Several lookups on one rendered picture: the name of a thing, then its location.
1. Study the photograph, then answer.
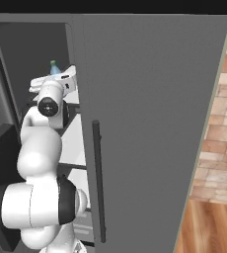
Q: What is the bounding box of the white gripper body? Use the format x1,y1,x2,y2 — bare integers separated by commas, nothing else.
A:
29,72,66,94

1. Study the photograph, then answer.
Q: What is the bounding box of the grey freezer door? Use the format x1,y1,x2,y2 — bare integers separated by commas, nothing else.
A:
0,13,25,253

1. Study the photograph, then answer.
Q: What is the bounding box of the white freezer shelf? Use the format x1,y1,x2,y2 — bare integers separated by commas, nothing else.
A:
67,168,92,210
64,90,81,106
58,113,88,167

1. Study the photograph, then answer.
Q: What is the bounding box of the grey fridge door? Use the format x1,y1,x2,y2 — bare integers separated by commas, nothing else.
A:
73,13,227,253

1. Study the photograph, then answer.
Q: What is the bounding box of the pale grey freezer drawer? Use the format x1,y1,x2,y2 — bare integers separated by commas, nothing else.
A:
73,211,96,247

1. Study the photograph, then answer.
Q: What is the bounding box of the clear water bottle green cap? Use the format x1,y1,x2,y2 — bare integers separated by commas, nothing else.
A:
48,59,62,77

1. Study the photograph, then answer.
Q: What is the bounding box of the grey fridge body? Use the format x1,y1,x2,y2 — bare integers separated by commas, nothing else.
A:
0,13,97,253

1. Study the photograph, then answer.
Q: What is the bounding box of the dark grey door handle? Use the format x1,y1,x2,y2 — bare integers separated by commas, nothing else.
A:
91,120,108,244

